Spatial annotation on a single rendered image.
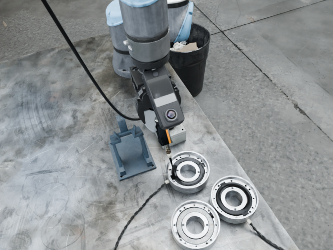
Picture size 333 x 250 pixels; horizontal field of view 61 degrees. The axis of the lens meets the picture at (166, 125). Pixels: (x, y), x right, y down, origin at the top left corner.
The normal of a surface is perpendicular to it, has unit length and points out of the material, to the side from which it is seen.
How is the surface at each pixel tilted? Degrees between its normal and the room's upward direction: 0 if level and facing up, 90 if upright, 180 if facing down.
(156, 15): 90
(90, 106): 0
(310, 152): 0
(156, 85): 32
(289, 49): 0
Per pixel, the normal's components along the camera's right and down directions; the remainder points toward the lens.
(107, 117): -0.06, -0.64
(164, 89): 0.17, -0.18
